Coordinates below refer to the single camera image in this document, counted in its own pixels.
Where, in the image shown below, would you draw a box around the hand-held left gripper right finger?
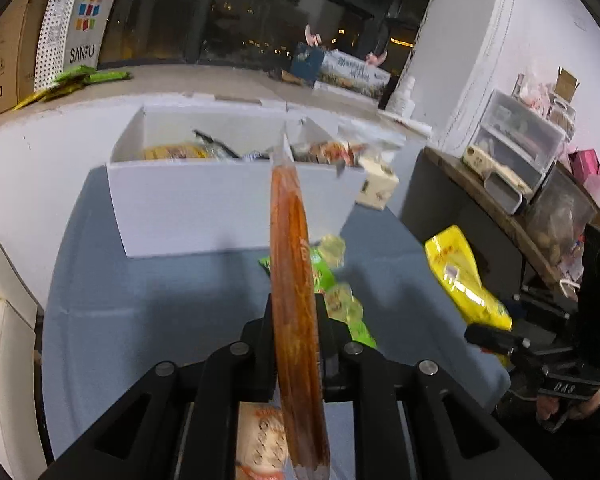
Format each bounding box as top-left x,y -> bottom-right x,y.
315,293 -> 552,480

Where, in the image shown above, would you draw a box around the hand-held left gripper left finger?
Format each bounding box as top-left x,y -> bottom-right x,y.
40,294 -> 277,480

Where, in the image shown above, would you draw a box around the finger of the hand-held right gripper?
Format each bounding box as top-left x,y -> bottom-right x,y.
464,322 -> 534,359
512,283 -> 582,322

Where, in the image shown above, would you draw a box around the yellow snack packet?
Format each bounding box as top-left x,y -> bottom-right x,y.
424,224 -> 514,332

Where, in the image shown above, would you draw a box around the orange translucent snack packet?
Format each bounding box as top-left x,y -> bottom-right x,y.
269,131 -> 332,472

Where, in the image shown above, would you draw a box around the white box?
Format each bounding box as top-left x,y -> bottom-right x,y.
105,104 -> 369,259

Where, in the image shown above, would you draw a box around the white red-print snack packet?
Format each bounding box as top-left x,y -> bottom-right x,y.
289,139 -> 370,167

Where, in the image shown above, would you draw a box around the snacks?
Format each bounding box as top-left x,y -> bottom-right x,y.
193,129 -> 271,161

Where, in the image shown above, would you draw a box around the person's right hand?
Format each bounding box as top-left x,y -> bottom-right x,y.
535,386 -> 600,422

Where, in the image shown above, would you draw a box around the crumpled yellow-green snack packet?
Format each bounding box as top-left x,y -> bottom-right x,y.
324,282 -> 379,351

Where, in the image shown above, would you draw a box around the wooden side shelf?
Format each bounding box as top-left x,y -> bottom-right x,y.
421,146 -> 583,288

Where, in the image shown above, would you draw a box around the bright green snack packet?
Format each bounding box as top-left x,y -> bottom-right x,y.
258,249 -> 340,295

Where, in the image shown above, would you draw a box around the cream newsprint snack packet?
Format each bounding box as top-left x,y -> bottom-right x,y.
235,402 -> 289,480

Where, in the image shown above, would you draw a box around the small green snack packet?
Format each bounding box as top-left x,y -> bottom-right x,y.
315,233 -> 347,274

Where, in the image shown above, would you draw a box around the white grey lidded container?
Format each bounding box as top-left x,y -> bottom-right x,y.
484,176 -> 527,217

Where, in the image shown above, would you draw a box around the pink box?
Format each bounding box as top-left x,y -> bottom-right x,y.
566,148 -> 600,179

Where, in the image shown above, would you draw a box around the cream yellow tissue pack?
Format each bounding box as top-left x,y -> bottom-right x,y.
461,144 -> 534,202

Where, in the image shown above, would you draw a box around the clear plastic drawer unit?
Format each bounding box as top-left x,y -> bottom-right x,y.
471,88 -> 567,202

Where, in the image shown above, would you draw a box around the small open cardboard box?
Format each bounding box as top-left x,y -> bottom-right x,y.
554,66 -> 584,102

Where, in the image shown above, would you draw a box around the rolled white paper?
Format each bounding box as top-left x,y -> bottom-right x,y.
376,109 -> 434,137

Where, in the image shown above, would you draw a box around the white plastic bottle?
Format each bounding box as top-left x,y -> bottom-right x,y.
386,75 -> 417,114

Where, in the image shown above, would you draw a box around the landscape print box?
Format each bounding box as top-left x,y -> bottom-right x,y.
314,49 -> 392,100

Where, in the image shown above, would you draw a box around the dark blue box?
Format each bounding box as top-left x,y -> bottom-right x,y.
289,43 -> 327,82

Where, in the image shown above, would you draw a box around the pile of green packets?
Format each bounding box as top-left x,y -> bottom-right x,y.
11,64 -> 132,112

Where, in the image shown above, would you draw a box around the dark window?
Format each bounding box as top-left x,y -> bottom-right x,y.
97,0 -> 431,68

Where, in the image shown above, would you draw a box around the white paper shopping bag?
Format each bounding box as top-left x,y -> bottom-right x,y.
33,0 -> 126,92

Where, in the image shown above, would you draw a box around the brown cardboard box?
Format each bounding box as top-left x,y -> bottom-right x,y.
0,0 -> 59,125

